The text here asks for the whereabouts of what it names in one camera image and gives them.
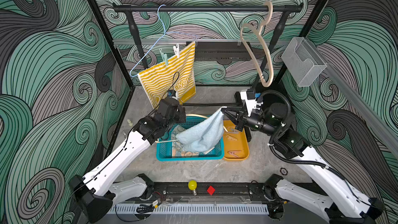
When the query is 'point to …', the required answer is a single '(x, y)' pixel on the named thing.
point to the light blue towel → (205, 135)
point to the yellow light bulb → (192, 185)
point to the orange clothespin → (231, 137)
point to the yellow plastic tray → (235, 143)
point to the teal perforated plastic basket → (164, 145)
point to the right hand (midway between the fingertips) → (221, 111)
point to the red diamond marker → (211, 190)
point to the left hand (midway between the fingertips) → (182, 108)
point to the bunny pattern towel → (178, 150)
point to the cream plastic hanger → (157, 141)
